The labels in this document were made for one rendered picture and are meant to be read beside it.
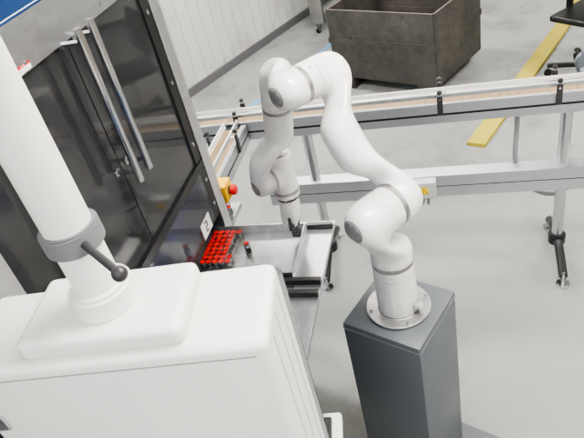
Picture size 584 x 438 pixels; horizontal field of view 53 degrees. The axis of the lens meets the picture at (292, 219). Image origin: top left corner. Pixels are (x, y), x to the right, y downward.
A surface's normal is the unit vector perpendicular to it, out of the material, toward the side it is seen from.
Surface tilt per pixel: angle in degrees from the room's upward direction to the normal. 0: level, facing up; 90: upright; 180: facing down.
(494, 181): 90
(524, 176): 90
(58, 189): 90
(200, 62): 90
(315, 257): 0
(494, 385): 0
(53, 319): 0
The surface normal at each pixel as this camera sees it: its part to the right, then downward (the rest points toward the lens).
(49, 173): 0.72, 0.29
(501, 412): -0.20, -0.79
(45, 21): 0.96, -0.04
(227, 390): -0.04, 0.60
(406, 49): -0.61, 0.57
